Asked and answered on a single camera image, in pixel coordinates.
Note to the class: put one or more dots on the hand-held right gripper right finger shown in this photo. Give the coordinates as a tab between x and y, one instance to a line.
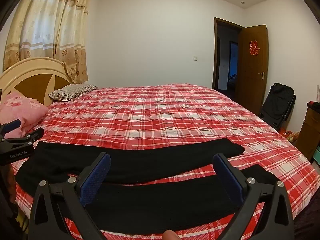
228	177

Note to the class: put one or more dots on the brown wooden door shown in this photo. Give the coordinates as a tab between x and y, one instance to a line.
252	85

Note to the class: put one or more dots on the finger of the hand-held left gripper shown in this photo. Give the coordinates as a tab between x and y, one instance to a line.
12	124
32	135

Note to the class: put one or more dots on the striped pillow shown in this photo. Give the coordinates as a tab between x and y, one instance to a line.
72	91

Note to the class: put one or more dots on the person's left forearm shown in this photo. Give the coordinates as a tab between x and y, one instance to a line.
10	182

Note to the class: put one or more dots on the black pants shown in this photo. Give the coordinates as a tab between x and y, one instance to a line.
140	160

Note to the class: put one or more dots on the beige floral curtain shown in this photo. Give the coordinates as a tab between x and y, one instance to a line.
50	30

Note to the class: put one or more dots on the brown wooden cabinet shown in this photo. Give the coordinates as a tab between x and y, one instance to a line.
310	130

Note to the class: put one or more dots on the red plaid bed sheet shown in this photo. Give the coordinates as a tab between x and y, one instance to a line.
162	110

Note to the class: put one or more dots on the red paper door decoration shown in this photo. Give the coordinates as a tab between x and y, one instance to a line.
253	47

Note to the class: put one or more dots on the person's right hand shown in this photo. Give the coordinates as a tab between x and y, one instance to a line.
170	235

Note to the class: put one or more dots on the cream wooden headboard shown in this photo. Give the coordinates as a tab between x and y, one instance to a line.
32	80

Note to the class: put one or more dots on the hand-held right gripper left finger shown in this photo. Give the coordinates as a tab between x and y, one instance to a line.
96	177

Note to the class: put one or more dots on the dark wooden door frame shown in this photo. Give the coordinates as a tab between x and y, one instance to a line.
215	55

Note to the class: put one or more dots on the black folding chair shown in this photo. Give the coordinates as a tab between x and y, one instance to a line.
277	105

